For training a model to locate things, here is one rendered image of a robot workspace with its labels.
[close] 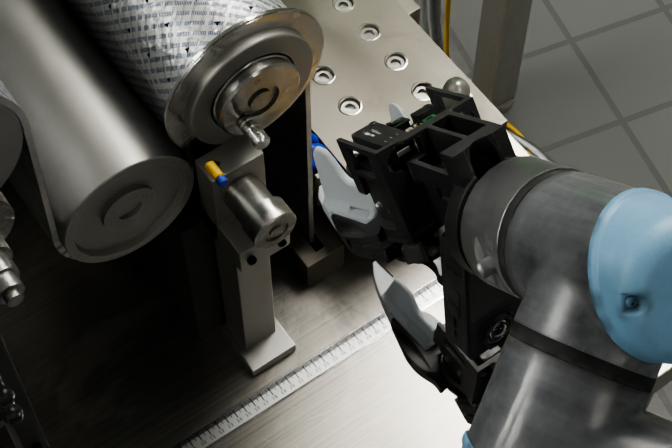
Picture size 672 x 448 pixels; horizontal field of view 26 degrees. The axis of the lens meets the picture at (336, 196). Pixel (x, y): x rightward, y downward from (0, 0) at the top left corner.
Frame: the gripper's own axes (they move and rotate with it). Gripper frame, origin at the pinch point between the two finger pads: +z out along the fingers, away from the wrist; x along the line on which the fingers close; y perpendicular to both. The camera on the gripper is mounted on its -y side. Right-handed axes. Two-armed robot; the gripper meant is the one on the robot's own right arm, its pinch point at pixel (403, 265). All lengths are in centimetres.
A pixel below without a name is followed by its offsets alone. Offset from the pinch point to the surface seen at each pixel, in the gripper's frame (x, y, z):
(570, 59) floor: -91, -109, 64
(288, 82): 3.5, 16.4, 11.4
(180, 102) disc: 12.1, 18.3, 13.4
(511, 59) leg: -74, -94, 62
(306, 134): 0.3, 3.2, 14.1
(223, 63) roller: 8.4, 21.2, 12.7
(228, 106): 9.1, 17.6, 11.4
